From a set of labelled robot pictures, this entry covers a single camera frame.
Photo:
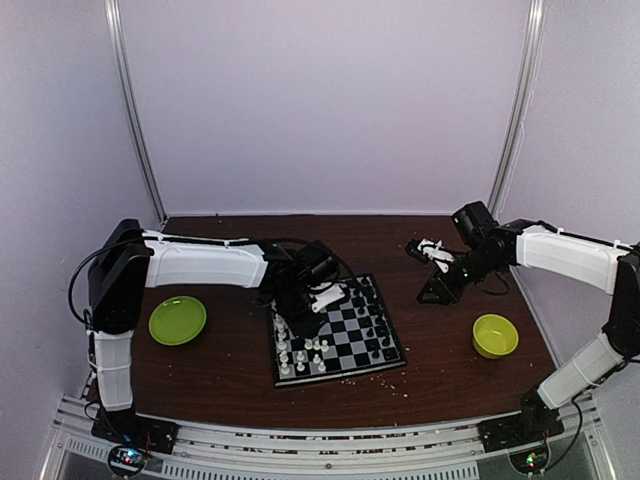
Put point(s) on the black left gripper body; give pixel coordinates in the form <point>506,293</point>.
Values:
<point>289,308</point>

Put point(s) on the green plate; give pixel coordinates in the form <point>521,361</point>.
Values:
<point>177,320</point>

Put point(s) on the black white chessboard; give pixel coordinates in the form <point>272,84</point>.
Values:
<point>356,337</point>

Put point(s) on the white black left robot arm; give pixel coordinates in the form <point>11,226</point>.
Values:
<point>299,278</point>

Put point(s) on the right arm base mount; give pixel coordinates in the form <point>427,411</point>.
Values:
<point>528,451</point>

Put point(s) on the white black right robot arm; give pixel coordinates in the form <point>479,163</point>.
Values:
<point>571,280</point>

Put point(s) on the aluminium front rail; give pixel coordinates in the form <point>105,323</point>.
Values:
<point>444,450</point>

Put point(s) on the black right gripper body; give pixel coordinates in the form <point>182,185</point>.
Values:
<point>454,291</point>

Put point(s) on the right aluminium frame post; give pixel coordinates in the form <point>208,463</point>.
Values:
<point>522,96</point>

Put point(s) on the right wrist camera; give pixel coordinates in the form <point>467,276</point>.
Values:
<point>426,251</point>

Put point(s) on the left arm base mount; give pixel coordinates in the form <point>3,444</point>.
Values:
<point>132,450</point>

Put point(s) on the aluminium frame post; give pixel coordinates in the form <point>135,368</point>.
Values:
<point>522,96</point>
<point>117,36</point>

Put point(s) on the left aluminium frame post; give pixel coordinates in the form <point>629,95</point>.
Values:
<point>117,36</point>

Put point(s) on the yellow-green bowl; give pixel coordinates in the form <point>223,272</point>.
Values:
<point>494,336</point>

